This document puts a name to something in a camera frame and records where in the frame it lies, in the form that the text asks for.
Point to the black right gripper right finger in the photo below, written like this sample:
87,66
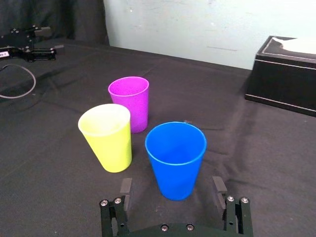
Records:
235,214

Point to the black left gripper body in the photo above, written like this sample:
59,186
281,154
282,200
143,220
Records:
14,44

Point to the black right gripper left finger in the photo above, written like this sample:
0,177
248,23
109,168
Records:
118,214

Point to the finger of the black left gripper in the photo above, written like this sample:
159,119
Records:
43,53
42,31

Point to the dark backdrop cloth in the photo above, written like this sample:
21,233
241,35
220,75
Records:
61,19

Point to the yellow plastic cup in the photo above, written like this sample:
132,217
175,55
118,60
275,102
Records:
108,145

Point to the blue plastic cup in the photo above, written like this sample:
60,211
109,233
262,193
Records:
175,160

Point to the black table cloth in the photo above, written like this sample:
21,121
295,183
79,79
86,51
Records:
61,148

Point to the purple plastic cup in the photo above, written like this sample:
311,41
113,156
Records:
132,103

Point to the black tissue box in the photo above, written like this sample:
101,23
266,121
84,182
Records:
281,79

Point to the white tissue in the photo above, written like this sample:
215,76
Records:
298,45

